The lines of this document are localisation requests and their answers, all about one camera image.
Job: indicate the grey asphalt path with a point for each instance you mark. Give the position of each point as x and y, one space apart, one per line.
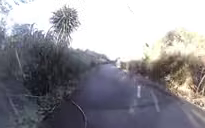
110 100

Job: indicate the tall round-headed cabbage tree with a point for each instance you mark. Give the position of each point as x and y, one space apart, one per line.
64 21

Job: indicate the dense green bushes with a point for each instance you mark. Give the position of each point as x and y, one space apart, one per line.
40 66

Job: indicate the sunlit scrub bank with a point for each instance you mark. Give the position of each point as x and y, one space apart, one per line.
183 66

